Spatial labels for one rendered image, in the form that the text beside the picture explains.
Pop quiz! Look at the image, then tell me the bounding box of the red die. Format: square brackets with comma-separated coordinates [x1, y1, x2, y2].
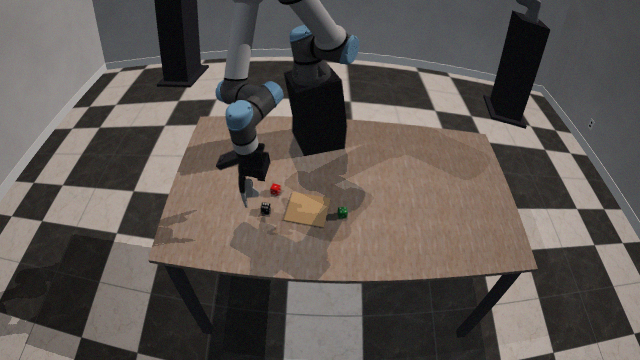
[270, 183, 281, 196]

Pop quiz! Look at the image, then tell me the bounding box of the tan flat mat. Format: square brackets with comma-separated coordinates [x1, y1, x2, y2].
[284, 192, 331, 228]

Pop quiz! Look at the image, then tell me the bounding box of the green die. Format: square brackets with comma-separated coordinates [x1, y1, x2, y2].
[337, 207, 348, 219]

